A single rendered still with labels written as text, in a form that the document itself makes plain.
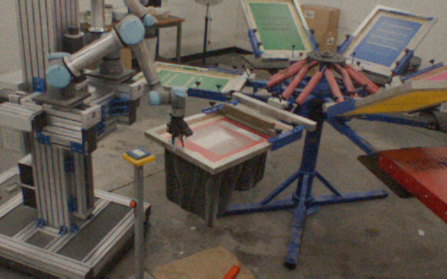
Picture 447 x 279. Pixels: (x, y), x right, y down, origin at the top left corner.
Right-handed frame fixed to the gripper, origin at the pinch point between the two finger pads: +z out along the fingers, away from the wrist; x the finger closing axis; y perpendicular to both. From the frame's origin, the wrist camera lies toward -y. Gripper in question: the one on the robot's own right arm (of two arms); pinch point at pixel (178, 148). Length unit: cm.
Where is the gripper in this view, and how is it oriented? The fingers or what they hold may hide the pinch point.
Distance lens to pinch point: 260.3
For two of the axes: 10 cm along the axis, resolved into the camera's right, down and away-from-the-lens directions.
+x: -7.0, 2.6, -6.7
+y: -7.1, -3.4, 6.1
